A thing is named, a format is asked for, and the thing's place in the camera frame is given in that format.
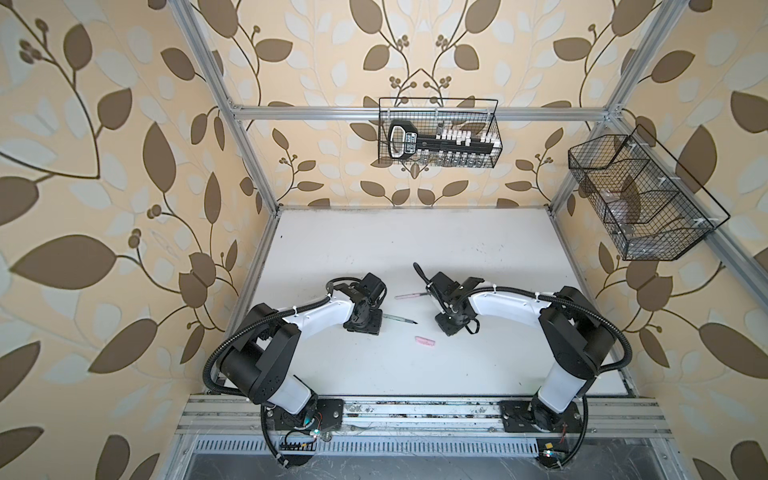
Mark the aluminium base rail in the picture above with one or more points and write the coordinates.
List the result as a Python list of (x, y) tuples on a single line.
[(482, 426)]

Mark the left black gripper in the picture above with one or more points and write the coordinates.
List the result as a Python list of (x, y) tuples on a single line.
[(376, 328)]

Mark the pink pen cap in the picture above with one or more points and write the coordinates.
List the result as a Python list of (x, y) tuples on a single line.
[(424, 341)]

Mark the black wire basket wall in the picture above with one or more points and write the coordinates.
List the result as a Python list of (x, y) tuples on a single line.
[(474, 114), (653, 207)]

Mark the pink pen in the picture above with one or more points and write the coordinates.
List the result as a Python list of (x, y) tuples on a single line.
[(411, 295)]

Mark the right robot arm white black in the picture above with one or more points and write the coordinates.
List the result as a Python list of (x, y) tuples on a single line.
[(578, 342)]

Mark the black wire basket back wall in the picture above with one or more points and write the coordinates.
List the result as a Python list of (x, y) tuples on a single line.
[(474, 114)]

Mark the green pen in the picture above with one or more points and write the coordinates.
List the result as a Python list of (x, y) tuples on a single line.
[(399, 319)]

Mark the black wire basket right wall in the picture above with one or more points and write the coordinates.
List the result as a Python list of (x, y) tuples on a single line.
[(653, 207)]

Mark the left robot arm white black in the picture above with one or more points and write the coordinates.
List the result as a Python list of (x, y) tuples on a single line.
[(255, 363)]

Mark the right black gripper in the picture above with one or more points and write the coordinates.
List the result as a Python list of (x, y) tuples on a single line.
[(444, 327)]

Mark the black tool in basket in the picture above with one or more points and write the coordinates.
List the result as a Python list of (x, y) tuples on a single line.
[(404, 140)]

